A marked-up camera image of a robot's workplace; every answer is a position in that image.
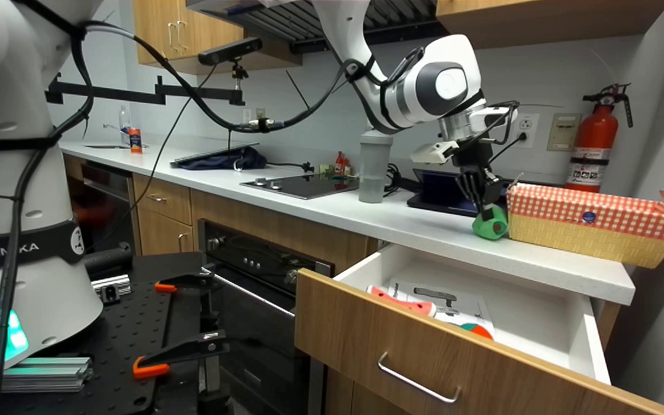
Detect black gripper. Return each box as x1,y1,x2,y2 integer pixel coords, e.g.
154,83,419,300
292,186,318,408
450,133,507,219

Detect green pear plush toy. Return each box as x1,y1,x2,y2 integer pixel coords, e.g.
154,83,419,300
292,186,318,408
471,203,512,241

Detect red watermelon plush toy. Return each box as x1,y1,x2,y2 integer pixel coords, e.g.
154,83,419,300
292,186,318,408
367,282,435,317

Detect white drawer with wooden front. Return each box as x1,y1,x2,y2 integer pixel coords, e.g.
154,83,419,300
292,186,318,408
292,241,664,415

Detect black laptop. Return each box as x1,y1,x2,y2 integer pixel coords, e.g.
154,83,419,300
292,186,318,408
406,165,512,219

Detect grey shaker bottle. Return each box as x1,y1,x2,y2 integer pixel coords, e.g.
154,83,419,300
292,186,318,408
358,127,395,205

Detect white printed booklet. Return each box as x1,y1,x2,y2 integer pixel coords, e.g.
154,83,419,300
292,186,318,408
388,276,461,311

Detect red checkered basket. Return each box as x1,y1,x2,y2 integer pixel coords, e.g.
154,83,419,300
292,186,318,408
506,179,664,270

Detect red fire extinguisher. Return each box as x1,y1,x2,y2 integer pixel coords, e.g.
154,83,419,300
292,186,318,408
566,80,636,194

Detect small red figurine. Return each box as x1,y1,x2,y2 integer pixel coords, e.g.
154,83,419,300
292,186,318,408
335,149,356,179

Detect black cooktop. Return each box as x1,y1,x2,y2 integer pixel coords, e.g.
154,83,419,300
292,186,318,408
239,169,363,201

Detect dark range hood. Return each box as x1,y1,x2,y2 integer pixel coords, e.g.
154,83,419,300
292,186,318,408
185,0,453,55

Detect black built-in oven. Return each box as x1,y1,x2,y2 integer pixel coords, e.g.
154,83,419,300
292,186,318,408
197,219,338,415

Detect wooden lower cabinet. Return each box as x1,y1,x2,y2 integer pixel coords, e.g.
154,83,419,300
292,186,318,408
132,172,198,257

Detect small red can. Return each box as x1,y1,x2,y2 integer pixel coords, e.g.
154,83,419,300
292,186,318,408
126,125,146,155

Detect small white device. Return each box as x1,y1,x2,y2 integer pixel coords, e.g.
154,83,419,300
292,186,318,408
91,272,134,307

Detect black dishwasher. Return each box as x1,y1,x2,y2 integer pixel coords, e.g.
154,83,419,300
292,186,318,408
65,157,139,281

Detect black power plug cable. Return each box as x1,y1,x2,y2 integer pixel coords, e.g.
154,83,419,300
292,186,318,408
488,130,531,168

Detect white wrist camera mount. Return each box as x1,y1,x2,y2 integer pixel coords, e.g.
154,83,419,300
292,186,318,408
409,99,522,168

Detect white wall outlet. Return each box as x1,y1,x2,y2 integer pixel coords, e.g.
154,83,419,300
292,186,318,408
512,111,542,146

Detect beige switch plate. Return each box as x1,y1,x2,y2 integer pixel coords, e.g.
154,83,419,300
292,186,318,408
544,111,582,155

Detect metal drawer handle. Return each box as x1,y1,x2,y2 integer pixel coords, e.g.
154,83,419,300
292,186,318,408
373,347,466,408

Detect black stereo camera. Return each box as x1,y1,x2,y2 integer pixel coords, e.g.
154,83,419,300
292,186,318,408
197,35,268,69

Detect orange-handled black clamp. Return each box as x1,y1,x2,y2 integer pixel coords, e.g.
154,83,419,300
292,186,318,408
153,264,223,340
130,327,235,415

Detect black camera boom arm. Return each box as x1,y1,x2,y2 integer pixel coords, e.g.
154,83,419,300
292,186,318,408
44,76,246,107

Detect aluminium rail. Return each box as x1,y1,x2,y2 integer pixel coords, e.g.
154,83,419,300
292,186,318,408
0,355,95,395

